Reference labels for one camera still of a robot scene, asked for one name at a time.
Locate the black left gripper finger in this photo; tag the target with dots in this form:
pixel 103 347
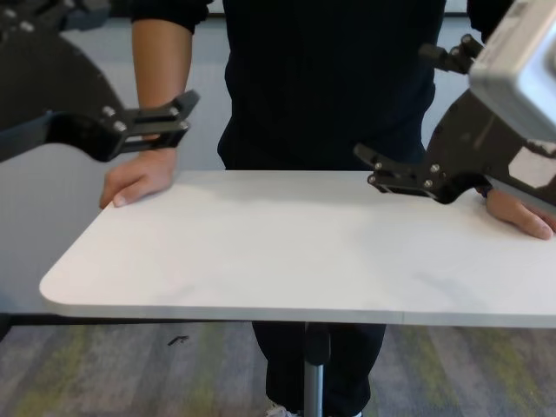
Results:
pixel 26 17
pixel 147 123

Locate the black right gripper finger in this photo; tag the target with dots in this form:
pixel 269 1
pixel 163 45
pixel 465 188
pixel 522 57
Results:
pixel 454 56
pixel 404 178

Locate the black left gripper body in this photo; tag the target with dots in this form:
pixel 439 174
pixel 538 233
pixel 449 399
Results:
pixel 56 74

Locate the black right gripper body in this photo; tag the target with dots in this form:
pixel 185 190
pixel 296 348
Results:
pixel 473 147

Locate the white rounded table top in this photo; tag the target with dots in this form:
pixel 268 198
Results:
pixel 282 243

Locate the person right forearm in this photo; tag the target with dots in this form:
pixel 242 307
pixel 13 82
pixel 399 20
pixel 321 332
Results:
pixel 163 65

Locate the person right hand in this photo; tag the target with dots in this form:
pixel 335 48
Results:
pixel 139 178

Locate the person left hand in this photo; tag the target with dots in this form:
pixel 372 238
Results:
pixel 517 215

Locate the person in black clothes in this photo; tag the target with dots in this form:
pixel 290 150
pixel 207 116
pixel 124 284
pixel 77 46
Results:
pixel 326 87

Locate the black pole adjustment knob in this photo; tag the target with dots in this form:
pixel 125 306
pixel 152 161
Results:
pixel 319 347

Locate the small black bent piece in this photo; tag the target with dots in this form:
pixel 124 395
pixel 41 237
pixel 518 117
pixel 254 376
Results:
pixel 178 340

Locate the chrome table pole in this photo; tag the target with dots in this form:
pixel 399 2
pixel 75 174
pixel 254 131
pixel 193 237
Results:
pixel 313 386

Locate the black floor box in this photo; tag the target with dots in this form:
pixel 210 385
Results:
pixel 4 326

